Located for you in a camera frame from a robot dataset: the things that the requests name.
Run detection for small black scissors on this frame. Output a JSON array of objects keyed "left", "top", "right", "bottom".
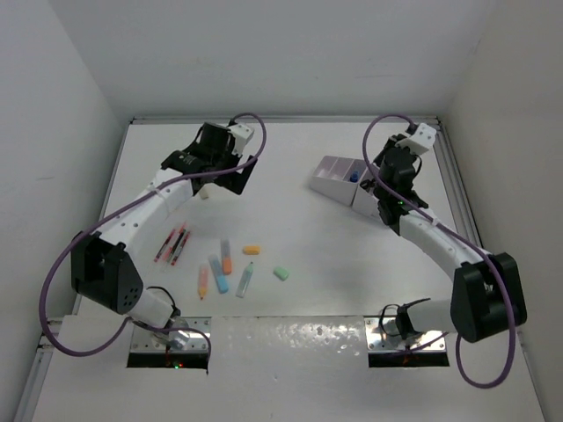
[{"left": 360, "top": 179, "right": 376, "bottom": 193}]

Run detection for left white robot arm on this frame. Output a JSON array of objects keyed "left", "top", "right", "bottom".
[{"left": 71, "top": 120, "right": 255, "bottom": 329}]

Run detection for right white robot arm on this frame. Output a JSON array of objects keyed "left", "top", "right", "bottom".
[{"left": 374, "top": 135, "right": 528, "bottom": 343}]

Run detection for white three-slot organizer right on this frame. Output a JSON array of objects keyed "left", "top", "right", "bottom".
[{"left": 352, "top": 169, "right": 380, "bottom": 221}]

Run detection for white three-slot organizer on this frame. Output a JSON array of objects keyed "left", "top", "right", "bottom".
[
  {"left": 352, "top": 169, "right": 380, "bottom": 221},
  {"left": 309, "top": 156, "right": 366, "bottom": 207}
]

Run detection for blue item in organizer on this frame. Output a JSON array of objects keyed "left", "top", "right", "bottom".
[{"left": 348, "top": 170, "right": 360, "bottom": 183}]

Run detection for white three-slot organizer left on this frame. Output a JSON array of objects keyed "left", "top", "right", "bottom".
[{"left": 309, "top": 156, "right": 366, "bottom": 207}]

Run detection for orange pink highlighter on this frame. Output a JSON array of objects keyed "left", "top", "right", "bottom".
[{"left": 197, "top": 263, "right": 209, "bottom": 300}]

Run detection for blue highlighter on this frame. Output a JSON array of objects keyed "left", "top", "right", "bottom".
[{"left": 208, "top": 254, "right": 229, "bottom": 294}]

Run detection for green highlighter cap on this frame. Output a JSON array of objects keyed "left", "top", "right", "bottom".
[{"left": 273, "top": 266, "right": 289, "bottom": 281}]

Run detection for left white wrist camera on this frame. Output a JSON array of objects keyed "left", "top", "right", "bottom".
[{"left": 228, "top": 123, "right": 254, "bottom": 156}]

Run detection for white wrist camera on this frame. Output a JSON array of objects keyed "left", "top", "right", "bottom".
[
  {"left": 228, "top": 123, "right": 254, "bottom": 156},
  {"left": 397, "top": 123, "right": 437, "bottom": 156}
]

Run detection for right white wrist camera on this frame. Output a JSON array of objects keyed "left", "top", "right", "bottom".
[{"left": 397, "top": 123, "right": 437, "bottom": 156}]

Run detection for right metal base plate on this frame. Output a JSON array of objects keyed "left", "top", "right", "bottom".
[{"left": 364, "top": 316, "right": 446, "bottom": 354}]

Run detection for metal base plate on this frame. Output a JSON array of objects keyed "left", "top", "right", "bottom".
[
  {"left": 130, "top": 316, "right": 211, "bottom": 353},
  {"left": 364, "top": 316, "right": 446, "bottom": 354}
]

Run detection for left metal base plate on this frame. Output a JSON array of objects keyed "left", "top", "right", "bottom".
[{"left": 130, "top": 316, "right": 211, "bottom": 353}]

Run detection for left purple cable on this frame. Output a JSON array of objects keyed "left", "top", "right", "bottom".
[{"left": 39, "top": 113, "right": 268, "bottom": 357}]

